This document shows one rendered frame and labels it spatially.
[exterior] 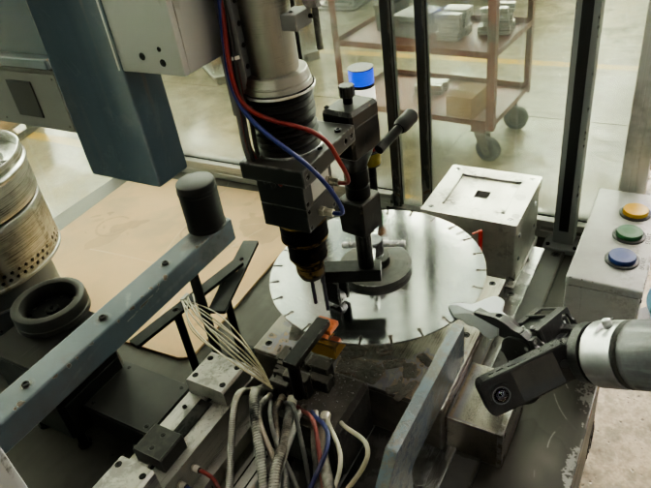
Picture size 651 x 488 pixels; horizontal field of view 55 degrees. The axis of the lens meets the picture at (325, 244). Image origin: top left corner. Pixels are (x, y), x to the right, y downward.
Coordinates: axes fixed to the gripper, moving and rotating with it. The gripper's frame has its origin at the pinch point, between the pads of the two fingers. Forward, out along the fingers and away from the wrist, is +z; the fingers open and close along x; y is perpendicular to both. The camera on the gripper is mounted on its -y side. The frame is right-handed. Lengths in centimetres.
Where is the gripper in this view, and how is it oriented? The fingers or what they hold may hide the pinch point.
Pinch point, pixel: (467, 356)
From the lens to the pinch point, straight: 90.8
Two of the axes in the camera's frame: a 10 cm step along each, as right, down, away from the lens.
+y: 7.7, -4.3, 4.7
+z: -4.7, 1.2, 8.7
